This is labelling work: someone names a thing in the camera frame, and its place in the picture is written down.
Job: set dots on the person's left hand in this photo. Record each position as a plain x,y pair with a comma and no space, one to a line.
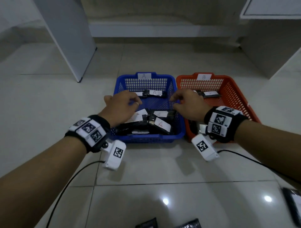
120,108

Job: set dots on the person's right hand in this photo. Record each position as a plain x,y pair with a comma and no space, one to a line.
191,105

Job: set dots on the blue plastic basket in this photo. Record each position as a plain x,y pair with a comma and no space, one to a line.
155,103

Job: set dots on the orange plastic basket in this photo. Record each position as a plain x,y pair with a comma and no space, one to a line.
230,98

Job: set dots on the pile of black labelled packets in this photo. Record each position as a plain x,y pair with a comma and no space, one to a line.
292,204

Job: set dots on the person's right forearm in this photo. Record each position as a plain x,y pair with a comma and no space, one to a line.
270,148

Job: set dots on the person's left forearm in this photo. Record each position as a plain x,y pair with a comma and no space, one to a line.
35,183

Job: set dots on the white desk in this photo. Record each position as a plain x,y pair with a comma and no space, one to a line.
68,35

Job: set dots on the white cabinet door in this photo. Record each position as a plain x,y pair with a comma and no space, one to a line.
270,9

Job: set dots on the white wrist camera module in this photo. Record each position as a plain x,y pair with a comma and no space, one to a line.
115,155
204,148

